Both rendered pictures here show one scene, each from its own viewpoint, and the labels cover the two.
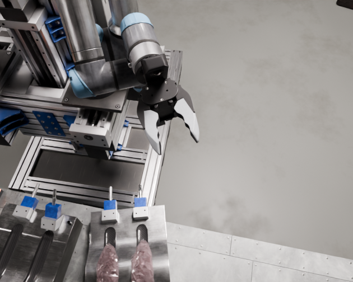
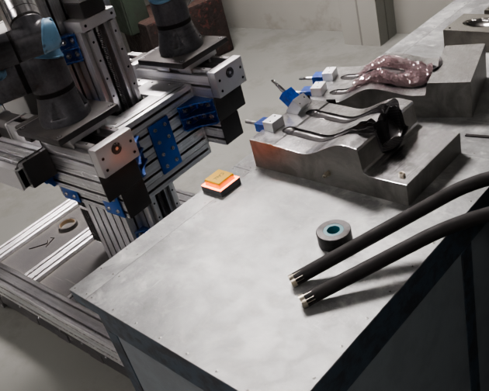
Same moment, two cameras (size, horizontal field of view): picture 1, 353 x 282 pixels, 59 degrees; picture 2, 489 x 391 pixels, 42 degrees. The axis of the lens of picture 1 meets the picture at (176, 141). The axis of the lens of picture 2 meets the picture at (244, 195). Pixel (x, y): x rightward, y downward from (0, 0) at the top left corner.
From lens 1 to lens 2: 1.99 m
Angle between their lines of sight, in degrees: 43
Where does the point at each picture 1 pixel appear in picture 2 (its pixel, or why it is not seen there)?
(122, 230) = (338, 86)
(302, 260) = (428, 26)
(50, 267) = (345, 111)
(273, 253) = (414, 36)
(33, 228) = (296, 120)
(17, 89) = (112, 122)
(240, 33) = not seen: hidden behind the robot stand
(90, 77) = not seen: outside the picture
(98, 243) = (341, 97)
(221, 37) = not seen: hidden behind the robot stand
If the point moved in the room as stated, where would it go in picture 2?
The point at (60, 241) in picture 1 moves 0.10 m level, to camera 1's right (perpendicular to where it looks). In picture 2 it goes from (324, 105) to (338, 90)
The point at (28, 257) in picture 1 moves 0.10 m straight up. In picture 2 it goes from (324, 123) to (318, 91)
